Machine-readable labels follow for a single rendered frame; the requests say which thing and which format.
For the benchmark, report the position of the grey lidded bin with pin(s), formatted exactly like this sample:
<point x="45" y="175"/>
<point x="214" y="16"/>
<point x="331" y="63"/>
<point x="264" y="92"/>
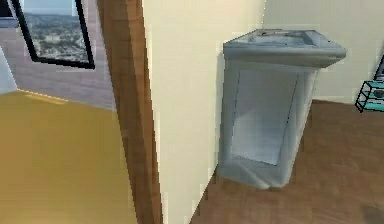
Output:
<point x="266" y="110"/>

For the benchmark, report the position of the brown wooden door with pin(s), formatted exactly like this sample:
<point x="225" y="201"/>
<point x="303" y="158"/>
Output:
<point x="131" y="110"/>

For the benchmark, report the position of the black framed window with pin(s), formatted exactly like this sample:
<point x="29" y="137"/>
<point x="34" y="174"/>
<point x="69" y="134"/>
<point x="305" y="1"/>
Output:
<point x="56" y="33"/>

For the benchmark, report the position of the teal shelf with black frame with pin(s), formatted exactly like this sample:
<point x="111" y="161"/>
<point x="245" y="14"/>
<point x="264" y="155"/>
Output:
<point x="371" y="96"/>

